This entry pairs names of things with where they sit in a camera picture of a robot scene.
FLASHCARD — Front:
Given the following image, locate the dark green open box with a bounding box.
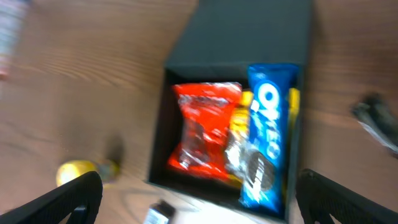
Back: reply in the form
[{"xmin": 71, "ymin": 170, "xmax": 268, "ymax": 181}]
[{"xmin": 147, "ymin": 0, "xmax": 313, "ymax": 223}]

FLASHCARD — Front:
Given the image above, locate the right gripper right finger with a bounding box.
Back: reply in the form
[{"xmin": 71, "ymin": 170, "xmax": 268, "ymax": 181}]
[{"xmin": 296, "ymin": 169, "xmax": 397, "ymax": 224}]

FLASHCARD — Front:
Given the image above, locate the small black wrapped snack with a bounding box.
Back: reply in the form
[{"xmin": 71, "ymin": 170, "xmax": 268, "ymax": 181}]
[{"xmin": 351, "ymin": 93, "xmax": 397, "ymax": 158}]

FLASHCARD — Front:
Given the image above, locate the red candy bag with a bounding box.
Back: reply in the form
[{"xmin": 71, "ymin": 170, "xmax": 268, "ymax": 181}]
[{"xmin": 168, "ymin": 82, "xmax": 242, "ymax": 182}]

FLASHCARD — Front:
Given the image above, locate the yellow candy tube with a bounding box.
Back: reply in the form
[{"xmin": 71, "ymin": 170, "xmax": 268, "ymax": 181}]
[{"xmin": 56, "ymin": 159, "xmax": 120, "ymax": 187}]

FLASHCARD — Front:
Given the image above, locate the yellow candy bag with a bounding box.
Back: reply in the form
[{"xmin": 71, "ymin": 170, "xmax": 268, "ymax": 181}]
[{"xmin": 223, "ymin": 86, "xmax": 302, "ymax": 189}]

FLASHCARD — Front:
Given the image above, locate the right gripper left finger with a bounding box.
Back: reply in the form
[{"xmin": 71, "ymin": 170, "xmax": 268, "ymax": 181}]
[{"xmin": 1, "ymin": 171, "xmax": 103, "ymax": 224}]

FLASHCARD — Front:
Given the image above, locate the blue Oreo cookie pack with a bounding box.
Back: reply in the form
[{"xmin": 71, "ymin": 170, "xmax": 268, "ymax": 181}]
[{"xmin": 240, "ymin": 63, "xmax": 299, "ymax": 214}]

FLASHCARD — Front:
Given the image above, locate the small blue barcode packet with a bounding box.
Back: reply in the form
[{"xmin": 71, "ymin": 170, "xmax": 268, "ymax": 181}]
[{"xmin": 143, "ymin": 200, "xmax": 176, "ymax": 224}]

